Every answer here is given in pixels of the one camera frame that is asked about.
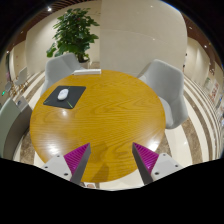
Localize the black mouse pad green lines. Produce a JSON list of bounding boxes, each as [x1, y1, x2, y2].
[[42, 85, 87, 110]]

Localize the white cartoon-print computer mouse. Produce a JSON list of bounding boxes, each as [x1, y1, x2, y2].
[[57, 88, 70, 101]]

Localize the grey shell chair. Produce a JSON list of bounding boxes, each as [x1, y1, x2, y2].
[[136, 59, 189, 130], [39, 52, 85, 98]]

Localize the white chair wooden legs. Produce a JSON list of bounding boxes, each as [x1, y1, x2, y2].
[[14, 66, 30, 87], [3, 81, 14, 96]]

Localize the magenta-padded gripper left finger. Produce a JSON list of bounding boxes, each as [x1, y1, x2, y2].
[[41, 142, 92, 186]]

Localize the grey-green armchair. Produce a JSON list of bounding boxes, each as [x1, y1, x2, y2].
[[0, 96, 33, 160]]

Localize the green potted plant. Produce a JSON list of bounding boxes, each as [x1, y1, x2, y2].
[[45, 8, 100, 65]]

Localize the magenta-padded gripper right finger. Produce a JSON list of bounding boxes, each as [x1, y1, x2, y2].
[[131, 142, 184, 186]]

